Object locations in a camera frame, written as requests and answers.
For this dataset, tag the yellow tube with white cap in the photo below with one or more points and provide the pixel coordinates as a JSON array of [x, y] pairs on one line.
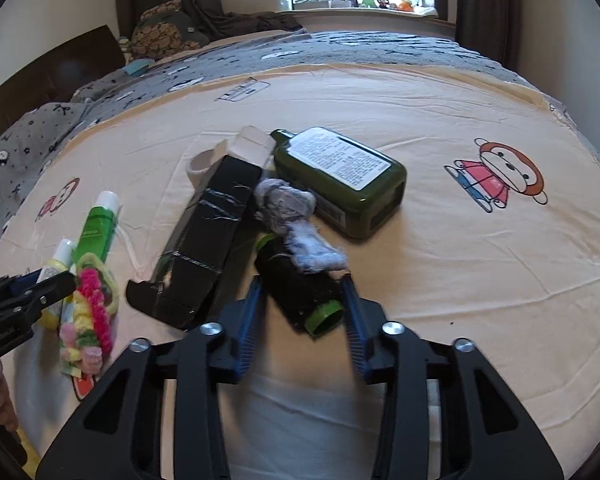
[[60, 260]]

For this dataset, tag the crumpled grey white tissue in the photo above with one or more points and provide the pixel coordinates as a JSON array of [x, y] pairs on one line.
[[292, 220]]

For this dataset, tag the dark wooden headboard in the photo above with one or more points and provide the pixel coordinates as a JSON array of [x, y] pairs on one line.
[[45, 75]]

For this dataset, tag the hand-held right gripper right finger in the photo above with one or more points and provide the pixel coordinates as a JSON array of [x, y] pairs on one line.
[[356, 332]]

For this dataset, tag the dark green bottle white label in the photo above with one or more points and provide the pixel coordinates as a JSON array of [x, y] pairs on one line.
[[340, 180]]

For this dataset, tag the green frog toy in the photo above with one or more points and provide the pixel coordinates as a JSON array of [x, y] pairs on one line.
[[368, 0]]

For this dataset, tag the orange toy figure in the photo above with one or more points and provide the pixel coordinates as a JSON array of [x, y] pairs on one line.
[[406, 5]]

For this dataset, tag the white paper cup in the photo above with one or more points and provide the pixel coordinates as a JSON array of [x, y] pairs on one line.
[[204, 162]]

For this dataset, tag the brown patterned pillow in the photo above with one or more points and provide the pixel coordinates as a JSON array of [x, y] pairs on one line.
[[167, 30]]

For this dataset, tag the cream cartoon printed blanket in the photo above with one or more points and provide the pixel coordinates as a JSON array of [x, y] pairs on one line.
[[455, 270]]

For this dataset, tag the long black carton box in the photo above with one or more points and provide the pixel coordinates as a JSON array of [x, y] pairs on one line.
[[205, 240]]

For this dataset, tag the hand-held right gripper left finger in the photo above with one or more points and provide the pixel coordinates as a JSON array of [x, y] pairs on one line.
[[249, 325]]

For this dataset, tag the black bottle with green cap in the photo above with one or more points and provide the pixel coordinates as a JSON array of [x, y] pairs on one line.
[[300, 290]]

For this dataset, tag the dark brown cloth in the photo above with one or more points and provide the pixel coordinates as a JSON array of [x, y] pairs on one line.
[[260, 22]]

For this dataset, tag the small teal item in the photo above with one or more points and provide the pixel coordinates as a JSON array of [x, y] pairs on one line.
[[139, 67]]

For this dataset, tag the green tube with white cap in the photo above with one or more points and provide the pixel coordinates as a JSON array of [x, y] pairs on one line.
[[97, 230]]

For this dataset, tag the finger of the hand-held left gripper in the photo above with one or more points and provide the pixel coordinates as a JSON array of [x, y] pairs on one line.
[[2, 332], [55, 290]]

